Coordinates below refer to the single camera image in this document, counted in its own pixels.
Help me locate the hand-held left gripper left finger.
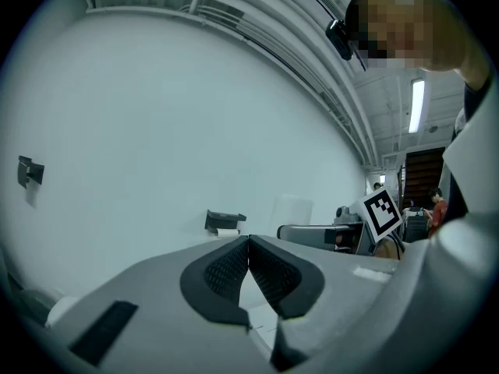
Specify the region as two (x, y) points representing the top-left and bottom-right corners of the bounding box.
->
(58, 235), (251, 370)

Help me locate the black wall paper holder shelf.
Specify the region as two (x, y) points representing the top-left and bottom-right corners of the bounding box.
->
(205, 209), (248, 235)

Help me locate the black equipment case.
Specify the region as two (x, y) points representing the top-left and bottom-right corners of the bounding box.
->
(401, 206), (432, 243)

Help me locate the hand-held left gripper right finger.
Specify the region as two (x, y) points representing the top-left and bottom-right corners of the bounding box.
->
(248, 234), (399, 368)

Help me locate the person's right forearm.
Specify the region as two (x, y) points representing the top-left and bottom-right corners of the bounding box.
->
(377, 238), (402, 260)

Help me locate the long ceiling lamp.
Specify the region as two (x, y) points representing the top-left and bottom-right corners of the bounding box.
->
(408, 78), (426, 134)

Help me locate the person's black clothing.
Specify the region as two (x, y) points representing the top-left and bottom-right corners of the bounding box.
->
(446, 76), (493, 228)

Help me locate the black head-worn camera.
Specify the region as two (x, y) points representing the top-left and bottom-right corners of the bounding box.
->
(325, 18), (367, 72)

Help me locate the dark wooden staircase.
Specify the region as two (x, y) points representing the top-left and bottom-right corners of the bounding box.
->
(397, 146), (448, 213)

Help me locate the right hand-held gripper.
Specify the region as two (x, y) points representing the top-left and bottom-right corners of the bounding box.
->
(276, 187), (403, 257)

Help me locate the small black wall bracket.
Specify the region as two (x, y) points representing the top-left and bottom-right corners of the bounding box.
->
(17, 155), (45, 189)

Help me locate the person's head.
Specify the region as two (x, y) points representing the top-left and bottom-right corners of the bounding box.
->
(345, 0), (492, 89)

